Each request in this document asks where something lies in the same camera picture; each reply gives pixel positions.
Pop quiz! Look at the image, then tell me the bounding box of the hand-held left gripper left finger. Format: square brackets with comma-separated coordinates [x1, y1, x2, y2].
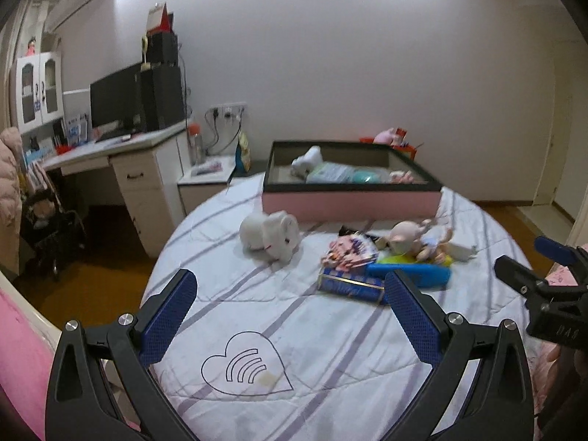
[45, 269, 198, 441]

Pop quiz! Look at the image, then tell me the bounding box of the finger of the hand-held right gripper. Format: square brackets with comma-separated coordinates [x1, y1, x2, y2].
[534, 236, 588, 282]
[494, 255, 588, 314]

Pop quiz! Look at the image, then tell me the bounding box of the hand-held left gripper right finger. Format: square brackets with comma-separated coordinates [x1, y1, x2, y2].
[384, 269, 537, 441]

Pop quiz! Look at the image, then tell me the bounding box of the blue tube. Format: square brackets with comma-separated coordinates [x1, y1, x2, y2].
[365, 263, 453, 290]

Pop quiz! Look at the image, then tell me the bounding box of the yellow highlighter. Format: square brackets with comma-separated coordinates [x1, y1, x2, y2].
[377, 255, 428, 266]

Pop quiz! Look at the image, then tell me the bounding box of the blue rectangular box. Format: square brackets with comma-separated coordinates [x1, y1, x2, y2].
[318, 271, 386, 306]

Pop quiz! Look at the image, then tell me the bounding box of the small big-headed doll figurine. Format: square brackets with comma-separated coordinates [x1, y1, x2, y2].
[383, 218, 455, 265]

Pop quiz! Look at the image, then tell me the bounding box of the pink card pack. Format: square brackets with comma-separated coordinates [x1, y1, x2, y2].
[326, 234, 380, 272]

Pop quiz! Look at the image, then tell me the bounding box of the black flowered hair clip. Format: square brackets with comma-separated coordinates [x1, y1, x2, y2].
[339, 225, 382, 242]

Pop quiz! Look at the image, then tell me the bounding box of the pink storage box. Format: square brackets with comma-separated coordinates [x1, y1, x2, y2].
[262, 140, 443, 223]

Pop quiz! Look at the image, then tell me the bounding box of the white elephant toy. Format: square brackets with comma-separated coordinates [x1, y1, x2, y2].
[239, 210, 301, 262]

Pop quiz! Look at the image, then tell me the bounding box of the teal round compact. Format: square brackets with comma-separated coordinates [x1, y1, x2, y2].
[351, 168, 391, 184]

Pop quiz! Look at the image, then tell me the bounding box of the white round-head figurine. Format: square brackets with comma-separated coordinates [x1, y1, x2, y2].
[291, 146, 322, 178]

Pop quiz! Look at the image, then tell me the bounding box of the white door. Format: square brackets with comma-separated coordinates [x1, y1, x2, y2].
[535, 39, 575, 207]

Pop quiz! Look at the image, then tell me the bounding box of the white bedside cabinet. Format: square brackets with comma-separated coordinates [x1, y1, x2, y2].
[177, 161, 237, 219]

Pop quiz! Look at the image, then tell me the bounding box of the white desk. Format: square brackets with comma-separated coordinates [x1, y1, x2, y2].
[41, 122, 194, 258]

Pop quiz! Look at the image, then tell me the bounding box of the pink bed sheet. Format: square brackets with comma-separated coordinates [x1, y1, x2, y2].
[0, 280, 60, 433]

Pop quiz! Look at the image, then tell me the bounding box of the red storage crate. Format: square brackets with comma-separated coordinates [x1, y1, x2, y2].
[361, 135, 419, 161]

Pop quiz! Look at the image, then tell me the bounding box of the beige plush toy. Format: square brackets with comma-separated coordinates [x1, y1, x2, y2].
[30, 197, 56, 228]

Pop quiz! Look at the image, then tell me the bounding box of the low dark-topped cabinet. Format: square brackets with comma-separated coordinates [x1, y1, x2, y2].
[230, 160, 268, 180]

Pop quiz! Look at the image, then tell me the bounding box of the water bottle with red cap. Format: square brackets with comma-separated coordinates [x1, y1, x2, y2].
[187, 123, 205, 166]

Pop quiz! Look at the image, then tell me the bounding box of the blue yellow snack bag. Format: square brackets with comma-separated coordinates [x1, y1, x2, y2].
[234, 131, 252, 174]

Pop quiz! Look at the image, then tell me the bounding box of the black keyboard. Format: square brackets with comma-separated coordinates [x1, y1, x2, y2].
[94, 129, 134, 143]

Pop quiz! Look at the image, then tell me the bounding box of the blue printed box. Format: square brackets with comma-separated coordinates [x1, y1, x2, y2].
[65, 115, 89, 145]

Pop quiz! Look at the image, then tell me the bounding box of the black computer tower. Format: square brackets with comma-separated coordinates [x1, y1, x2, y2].
[140, 65, 187, 133]

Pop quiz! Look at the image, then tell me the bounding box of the black computer monitor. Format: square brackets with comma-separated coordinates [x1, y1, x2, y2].
[89, 62, 143, 132]

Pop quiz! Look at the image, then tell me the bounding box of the white glass-door cabinet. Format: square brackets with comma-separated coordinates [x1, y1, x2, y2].
[9, 50, 65, 129]

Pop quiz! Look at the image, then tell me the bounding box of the black speaker box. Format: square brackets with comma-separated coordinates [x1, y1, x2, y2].
[147, 32, 179, 67]

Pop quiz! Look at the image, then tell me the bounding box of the desk calendar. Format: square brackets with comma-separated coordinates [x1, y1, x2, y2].
[146, 4, 168, 35]

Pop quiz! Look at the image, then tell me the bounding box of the white air conditioner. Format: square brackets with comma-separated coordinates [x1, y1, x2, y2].
[43, 0, 113, 33]

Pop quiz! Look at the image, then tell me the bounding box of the black power cable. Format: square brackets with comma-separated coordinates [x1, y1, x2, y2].
[204, 108, 242, 157]

